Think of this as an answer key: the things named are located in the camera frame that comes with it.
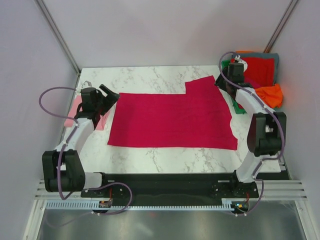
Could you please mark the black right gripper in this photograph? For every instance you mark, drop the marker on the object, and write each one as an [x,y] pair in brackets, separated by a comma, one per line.
[219,82]

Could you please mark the green plastic bin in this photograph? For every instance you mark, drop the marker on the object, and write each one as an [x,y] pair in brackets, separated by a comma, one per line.
[237,108]

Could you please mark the orange t-shirt under stack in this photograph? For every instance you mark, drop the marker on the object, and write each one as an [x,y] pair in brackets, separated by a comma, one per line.
[244,51]

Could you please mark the dark pink crumpled t-shirt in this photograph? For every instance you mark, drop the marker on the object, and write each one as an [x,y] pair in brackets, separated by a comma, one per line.
[253,83]

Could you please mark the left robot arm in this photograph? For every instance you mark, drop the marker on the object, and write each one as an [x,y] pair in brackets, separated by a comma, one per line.
[62,167]

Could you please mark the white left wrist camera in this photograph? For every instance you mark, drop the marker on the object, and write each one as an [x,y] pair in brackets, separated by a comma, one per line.
[85,84]

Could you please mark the right aluminium frame post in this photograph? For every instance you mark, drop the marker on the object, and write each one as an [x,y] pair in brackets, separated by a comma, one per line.
[281,25]

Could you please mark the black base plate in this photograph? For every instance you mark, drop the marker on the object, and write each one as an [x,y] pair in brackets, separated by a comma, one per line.
[173,189]

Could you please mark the aluminium frame post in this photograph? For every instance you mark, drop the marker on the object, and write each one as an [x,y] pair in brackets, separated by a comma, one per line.
[281,25]
[57,34]

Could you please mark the red t-shirt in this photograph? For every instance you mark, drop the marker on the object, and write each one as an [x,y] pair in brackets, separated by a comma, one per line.
[261,70]

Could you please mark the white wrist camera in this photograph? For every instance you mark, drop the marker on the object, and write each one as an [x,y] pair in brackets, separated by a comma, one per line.
[85,84]
[238,59]

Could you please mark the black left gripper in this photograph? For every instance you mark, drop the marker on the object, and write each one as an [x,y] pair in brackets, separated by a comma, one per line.
[110,100]

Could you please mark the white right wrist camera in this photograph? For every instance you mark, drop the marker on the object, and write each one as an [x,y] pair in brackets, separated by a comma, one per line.
[238,59]

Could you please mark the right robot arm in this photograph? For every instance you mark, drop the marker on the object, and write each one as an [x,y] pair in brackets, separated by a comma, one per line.
[267,131]

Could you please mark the magenta t-shirt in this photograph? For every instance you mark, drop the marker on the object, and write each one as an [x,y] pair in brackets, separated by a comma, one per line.
[199,118]

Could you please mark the right aluminium rail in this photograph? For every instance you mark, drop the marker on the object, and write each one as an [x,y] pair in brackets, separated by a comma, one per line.
[283,190]

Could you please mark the white slotted cable duct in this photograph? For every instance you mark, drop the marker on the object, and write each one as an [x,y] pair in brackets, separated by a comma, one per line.
[99,205]

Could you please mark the orange crumpled t-shirt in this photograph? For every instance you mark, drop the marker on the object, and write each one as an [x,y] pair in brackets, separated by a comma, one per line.
[271,95]

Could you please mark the left aluminium frame post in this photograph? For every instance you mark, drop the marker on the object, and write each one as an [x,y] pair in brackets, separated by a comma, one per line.
[57,34]

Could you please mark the grey t-shirt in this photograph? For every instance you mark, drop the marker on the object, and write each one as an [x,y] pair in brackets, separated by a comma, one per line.
[274,56]

